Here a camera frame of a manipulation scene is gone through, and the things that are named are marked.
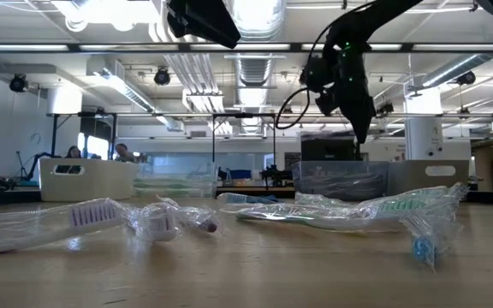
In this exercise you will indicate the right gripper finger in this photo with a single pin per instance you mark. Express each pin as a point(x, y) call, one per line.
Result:
point(362, 124)

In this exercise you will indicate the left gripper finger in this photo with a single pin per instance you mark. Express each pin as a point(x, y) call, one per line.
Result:
point(216, 30)

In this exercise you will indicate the blue toothbrush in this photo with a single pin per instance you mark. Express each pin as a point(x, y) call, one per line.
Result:
point(234, 199)
point(422, 249)

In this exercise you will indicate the black background robot arm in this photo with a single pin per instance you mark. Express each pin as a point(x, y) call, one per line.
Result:
point(34, 164)

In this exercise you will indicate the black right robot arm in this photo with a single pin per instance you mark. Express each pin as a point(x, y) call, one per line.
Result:
point(370, 21)

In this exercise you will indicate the black ceiling spotlight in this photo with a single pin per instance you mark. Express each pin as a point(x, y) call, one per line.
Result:
point(467, 78)
point(162, 77)
point(387, 109)
point(18, 83)

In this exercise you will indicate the black computer monitor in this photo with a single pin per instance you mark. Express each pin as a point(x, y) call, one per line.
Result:
point(328, 149)

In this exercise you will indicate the grey translucent plastic bin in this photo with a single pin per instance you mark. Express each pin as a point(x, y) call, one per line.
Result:
point(340, 167)

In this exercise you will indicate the white building column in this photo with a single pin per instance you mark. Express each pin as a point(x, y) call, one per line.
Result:
point(422, 128)
point(64, 100)

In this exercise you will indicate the light grey plastic bin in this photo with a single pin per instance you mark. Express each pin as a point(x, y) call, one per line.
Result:
point(413, 181)

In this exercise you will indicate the black background gripper device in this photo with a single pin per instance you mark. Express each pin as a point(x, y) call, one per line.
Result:
point(276, 175)

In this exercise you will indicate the blue box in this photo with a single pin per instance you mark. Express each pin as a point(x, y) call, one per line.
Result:
point(240, 174)

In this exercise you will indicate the clear plastic bin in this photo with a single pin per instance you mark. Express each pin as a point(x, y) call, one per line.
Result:
point(178, 171)

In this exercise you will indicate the person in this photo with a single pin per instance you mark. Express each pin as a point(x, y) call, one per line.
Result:
point(123, 153)
point(73, 152)

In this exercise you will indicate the white plastic bin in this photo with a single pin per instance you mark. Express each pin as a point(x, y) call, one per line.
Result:
point(101, 181)

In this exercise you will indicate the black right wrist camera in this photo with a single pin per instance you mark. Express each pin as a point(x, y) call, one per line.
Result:
point(315, 75)

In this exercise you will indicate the black background station frame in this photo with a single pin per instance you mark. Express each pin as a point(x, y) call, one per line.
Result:
point(246, 115)
point(54, 137)

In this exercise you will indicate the slanted silver ceiling duct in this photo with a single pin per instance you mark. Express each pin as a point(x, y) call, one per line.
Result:
point(452, 70)

